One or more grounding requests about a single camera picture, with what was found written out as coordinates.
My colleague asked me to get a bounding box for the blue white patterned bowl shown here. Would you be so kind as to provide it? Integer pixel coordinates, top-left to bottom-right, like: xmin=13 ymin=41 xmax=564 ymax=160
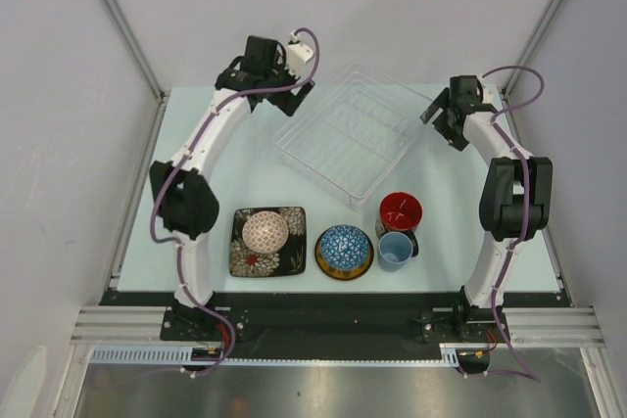
xmin=319 ymin=224 xmax=370 ymax=271

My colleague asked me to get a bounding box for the red white patterned bowl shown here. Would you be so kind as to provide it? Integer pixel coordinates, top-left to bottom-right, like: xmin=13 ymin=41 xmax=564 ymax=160
xmin=242 ymin=210 xmax=289 ymax=254

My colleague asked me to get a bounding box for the black floral square plate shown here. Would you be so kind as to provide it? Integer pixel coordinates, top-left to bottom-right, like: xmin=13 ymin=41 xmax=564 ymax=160
xmin=229 ymin=207 xmax=307 ymax=278

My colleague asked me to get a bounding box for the white slotted cable duct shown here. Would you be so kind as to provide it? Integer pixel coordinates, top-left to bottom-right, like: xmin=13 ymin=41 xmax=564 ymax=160
xmin=90 ymin=345 xmax=490 ymax=368

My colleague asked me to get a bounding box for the red black mug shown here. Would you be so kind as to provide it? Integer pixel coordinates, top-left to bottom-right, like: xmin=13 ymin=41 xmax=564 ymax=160
xmin=375 ymin=192 xmax=423 ymax=257

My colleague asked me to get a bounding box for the white wire dish rack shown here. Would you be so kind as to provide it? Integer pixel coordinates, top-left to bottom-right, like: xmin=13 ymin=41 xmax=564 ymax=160
xmin=274 ymin=62 xmax=432 ymax=209

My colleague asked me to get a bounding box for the light blue cup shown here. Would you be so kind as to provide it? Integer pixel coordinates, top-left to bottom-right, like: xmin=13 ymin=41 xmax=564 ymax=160
xmin=378 ymin=232 xmax=413 ymax=272

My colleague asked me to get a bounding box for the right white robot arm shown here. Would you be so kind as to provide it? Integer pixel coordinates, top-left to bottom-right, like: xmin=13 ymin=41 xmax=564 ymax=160
xmin=421 ymin=75 xmax=554 ymax=341

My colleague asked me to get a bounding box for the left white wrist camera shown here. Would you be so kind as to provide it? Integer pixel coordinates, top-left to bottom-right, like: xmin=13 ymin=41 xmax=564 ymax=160
xmin=285 ymin=30 xmax=314 ymax=78

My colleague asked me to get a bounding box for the yellow round saucer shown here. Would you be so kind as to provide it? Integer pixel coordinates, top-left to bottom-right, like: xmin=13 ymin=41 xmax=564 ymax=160
xmin=314 ymin=236 xmax=375 ymax=281

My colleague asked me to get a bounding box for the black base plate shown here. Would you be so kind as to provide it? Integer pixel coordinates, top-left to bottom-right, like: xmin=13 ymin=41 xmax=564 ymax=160
xmin=100 ymin=290 xmax=571 ymax=351

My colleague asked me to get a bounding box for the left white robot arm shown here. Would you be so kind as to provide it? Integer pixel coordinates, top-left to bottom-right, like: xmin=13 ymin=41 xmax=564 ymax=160
xmin=149 ymin=68 xmax=316 ymax=340

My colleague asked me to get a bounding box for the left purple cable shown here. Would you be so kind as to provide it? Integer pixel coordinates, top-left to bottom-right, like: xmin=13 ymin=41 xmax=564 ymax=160
xmin=149 ymin=26 xmax=322 ymax=380

